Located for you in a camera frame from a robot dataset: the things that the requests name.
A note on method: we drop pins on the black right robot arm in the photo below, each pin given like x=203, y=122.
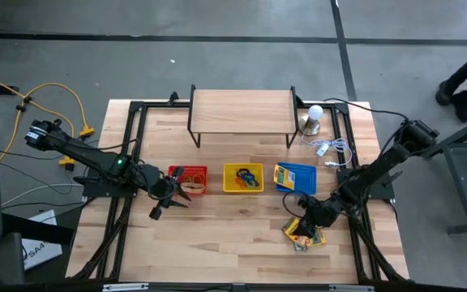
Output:
x=375, y=176

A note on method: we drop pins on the yellow green crayon box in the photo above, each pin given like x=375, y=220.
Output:
x=320, y=239
x=284, y=177
x=289, y=228
x=300, y=246

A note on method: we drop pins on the orange rubber band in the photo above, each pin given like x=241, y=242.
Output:
x=195, y=177

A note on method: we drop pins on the black metal cart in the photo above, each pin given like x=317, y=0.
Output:
x=460, y=134

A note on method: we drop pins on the wooden shelf riser black legs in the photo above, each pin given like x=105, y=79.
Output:
x=241, y=111

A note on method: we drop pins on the tan rubber band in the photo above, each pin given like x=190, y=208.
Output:
x=195, y=187

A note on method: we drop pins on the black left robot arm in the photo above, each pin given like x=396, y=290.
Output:
x=87, y=156

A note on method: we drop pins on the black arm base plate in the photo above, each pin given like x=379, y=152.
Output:
x=385, y=191
x=95, y=188

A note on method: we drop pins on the black flat bar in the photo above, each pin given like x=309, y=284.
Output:
x=35, y=229

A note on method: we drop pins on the black rig frame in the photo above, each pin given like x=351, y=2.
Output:
x=134, y=106

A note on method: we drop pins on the silver metal bracket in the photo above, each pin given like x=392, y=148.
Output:
x=351, y=288
x=126, y=287

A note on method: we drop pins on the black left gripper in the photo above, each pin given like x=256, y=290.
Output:
x=160, y=188

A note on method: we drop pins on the yellow plastic basket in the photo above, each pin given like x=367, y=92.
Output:
x=228, y=170

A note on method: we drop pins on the white printed box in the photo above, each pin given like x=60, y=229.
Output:
x=45, y=253

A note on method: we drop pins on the blue plastic basket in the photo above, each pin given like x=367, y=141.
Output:
x=306, y=180

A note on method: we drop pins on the red plastic basket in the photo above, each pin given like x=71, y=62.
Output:
x=201, y=169

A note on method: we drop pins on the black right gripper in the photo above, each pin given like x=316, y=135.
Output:
x=322, y=215

